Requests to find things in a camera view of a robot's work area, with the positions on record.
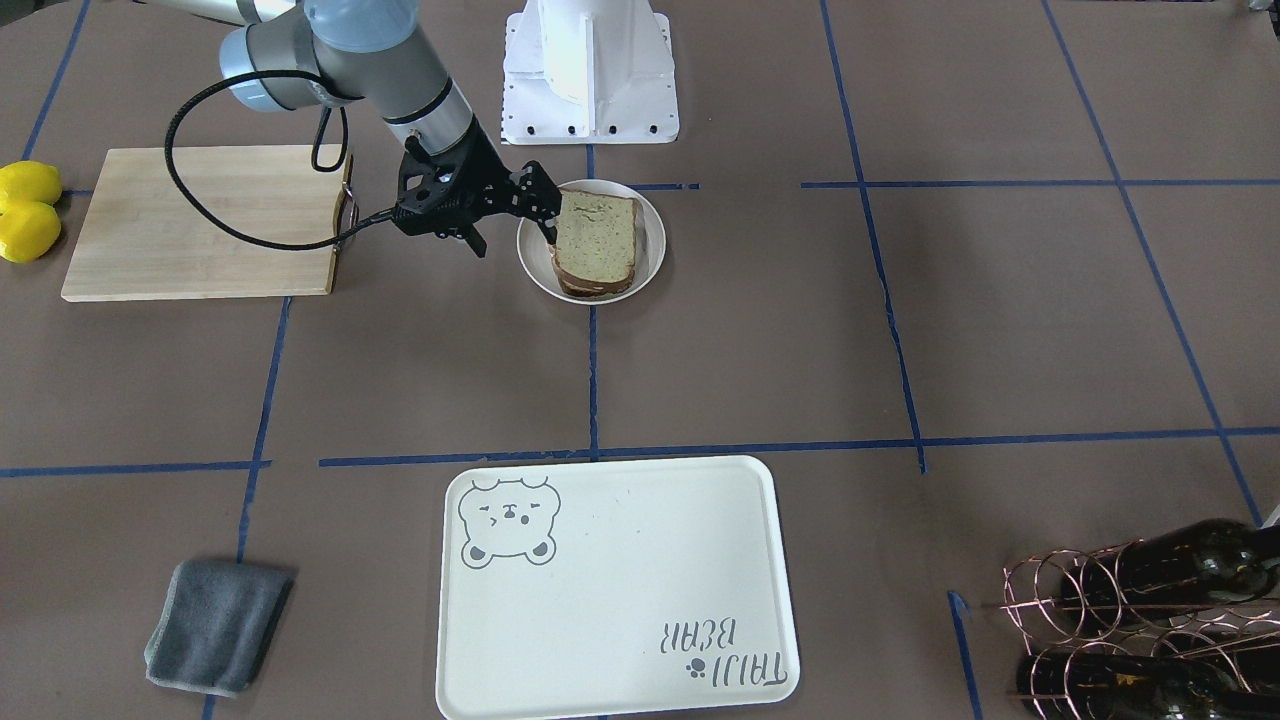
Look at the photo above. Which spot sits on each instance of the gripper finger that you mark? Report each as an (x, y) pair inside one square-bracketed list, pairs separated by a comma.
[(540, 200)]

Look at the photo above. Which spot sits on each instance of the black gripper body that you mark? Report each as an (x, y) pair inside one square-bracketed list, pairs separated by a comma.
[(487, 167)]

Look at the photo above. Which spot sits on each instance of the bread slice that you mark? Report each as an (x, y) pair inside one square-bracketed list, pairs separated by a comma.
[(594, 230), (585, 288)]

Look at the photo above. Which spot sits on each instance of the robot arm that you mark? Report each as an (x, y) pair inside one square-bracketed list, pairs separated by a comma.
[(333, 53)]

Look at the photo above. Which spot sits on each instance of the cream bear tray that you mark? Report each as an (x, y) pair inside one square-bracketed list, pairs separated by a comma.
[(613, 588)]

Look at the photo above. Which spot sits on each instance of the white round plate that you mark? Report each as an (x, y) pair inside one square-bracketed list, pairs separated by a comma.
[(534, 252)]

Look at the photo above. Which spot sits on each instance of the bread slice under egg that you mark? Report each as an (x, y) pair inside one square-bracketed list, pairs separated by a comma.
[(585, 288)]

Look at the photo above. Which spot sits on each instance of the wooden cutting board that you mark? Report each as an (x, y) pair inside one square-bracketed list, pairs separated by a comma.
[(248, 227)]

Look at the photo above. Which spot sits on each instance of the yellow lemon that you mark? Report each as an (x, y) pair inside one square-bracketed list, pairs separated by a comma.
[(29, 181), (28, 230)]

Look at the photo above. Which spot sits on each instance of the grey folded cloth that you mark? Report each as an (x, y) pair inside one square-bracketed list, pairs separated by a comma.
[(217, 623)]

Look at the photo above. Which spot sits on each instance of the green wine bottle middle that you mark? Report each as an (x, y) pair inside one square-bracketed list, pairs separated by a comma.
[(1090, 684)]

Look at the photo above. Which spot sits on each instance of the green wine bottle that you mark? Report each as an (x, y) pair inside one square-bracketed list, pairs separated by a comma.
[(1213, 563), (1090, 684)]

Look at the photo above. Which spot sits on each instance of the green wine bottle front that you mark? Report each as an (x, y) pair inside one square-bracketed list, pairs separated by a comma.
[(1213, 563)]

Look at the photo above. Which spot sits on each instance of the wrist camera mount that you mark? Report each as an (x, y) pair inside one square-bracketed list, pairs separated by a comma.
[(441, 196)]

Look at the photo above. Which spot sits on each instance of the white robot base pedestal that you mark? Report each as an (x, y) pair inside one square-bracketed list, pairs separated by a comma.
[(588, 72)]

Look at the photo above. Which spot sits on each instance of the copper wire bottle rack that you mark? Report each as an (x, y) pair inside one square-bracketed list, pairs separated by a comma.
[(1144, 630)]

